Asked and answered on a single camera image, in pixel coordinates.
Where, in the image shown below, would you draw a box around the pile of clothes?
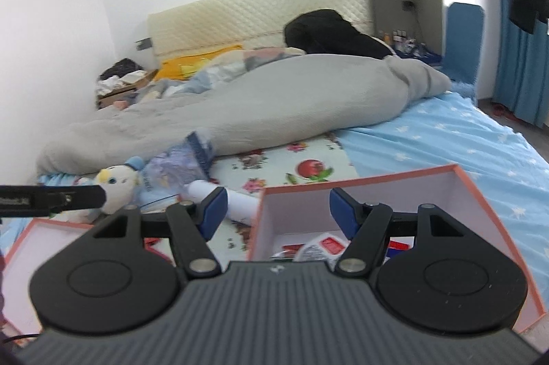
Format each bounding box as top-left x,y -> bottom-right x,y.
96,57 -> 145,93

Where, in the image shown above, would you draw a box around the white tube bottle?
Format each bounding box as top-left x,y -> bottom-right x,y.
184,180 -> 263,226

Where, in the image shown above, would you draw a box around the yellow pillow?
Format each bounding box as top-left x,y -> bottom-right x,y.
153,44 -> 245,82

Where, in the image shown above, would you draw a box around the blue curtain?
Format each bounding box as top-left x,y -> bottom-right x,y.
491,0 -> 549,130

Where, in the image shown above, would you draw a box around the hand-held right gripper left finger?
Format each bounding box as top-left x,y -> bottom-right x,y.
60,187 -> 229,278

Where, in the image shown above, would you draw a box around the brown cardboard box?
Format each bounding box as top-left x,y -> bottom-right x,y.
95,69 -> 160,110

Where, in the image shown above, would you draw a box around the black jacket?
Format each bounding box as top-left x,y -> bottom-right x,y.
283,8 -> 395,59

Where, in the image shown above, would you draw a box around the blue patterned cloth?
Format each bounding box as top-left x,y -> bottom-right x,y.
395,43 -> 444,68

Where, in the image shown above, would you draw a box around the deep pink cardboard box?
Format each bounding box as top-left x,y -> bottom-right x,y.
249,163 -> 547,333

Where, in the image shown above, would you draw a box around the white and blue plush toy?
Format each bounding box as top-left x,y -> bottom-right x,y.
71,156 -> 144,222

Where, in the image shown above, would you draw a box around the patchwork patterned quilt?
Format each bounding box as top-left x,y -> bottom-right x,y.
129,46 -> 307,104

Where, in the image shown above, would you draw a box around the row of small bottles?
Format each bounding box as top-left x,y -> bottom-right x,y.
377,28 -> 414,50

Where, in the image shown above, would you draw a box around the blue chair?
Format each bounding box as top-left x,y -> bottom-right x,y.
442,2 -> 485,85

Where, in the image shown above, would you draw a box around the red slippers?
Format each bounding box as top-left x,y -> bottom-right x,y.
491,101 -> 515,119

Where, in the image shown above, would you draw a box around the blue plastic bag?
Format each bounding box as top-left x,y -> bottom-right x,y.
137,131 -> 215,213

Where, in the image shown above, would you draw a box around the grey duvet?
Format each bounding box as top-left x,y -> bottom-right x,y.
36,53 -> 452,177

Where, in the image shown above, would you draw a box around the red shiny snack packet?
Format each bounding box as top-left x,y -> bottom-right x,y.
274,244 -> 307,260

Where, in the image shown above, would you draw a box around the black charging cable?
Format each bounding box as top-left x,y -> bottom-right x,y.
409,5 -> 425,46

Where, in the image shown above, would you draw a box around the blue white snack packet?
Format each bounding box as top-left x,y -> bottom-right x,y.
385,238 -> 416,260

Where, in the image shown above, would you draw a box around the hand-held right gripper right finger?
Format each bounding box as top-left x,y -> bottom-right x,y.
330,187 -> 500,275

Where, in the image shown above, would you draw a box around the red white snack packet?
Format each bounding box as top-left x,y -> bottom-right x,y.
295,232 -> 349,263

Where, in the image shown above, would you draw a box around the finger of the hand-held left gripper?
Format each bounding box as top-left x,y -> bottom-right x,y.
64,185 -> 108,211

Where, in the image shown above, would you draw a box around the shallow pink box lid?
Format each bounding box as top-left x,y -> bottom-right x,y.
0,218 -> 99,338

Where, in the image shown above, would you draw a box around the cream padded headboard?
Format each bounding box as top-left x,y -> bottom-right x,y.
147,0 -> 373,57

